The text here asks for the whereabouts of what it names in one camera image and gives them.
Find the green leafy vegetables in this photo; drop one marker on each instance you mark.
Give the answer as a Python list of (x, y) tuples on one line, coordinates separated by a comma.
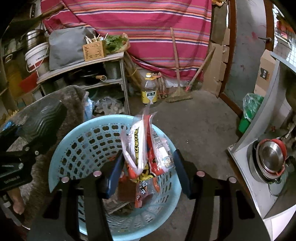
[(116, 43)]

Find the clear orange snack wrapper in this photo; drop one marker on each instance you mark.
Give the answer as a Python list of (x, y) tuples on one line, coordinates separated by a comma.
[(137, 193)]

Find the cardboard box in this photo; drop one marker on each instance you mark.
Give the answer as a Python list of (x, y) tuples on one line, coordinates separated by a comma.
[(265, 73)]

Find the light blue laundry basket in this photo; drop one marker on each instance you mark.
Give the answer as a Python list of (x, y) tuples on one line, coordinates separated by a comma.
[(95, 146)]

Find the wooden handled broom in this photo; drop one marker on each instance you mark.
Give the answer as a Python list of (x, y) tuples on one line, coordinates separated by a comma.
[(183, 94)]

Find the person's left hand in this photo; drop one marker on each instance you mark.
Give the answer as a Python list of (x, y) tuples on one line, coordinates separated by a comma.
[(18, 204)]

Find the pink striped curtain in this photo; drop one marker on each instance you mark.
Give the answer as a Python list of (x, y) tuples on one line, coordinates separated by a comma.
[(147, 24)]

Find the white red snack wrappers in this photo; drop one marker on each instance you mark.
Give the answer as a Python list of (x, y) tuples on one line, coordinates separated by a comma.
[(147, 154)]

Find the blue crumpled plastic bag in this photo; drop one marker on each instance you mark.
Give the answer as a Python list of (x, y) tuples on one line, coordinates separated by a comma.
[(8, 125)]

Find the white plastic bucket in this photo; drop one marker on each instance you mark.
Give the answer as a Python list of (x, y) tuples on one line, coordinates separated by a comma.
[(37, 56)]

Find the red plastic basket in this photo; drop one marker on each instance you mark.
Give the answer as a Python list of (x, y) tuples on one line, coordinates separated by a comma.
[(29, 83)]

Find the grey low shelf table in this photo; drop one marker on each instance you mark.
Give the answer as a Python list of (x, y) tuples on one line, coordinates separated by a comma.
[(89, 75)]

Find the green plastic bag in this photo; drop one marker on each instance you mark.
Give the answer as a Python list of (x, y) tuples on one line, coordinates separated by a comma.
[(251, 104)]

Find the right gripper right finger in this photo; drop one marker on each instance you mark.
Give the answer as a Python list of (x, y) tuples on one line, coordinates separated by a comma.
[(238, 217)]

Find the cooking oil bottle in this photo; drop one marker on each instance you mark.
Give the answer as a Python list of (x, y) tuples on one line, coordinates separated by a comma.
[(149, 90)]

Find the yellow utensil holder box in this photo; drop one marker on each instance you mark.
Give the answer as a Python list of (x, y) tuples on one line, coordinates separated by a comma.
[(94, 48)]

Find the steel pot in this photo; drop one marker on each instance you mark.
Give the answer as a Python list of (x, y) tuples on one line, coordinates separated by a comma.
[(34, 38)]

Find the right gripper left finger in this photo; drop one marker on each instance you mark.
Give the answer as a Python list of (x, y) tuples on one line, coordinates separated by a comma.
[(58, 220)]

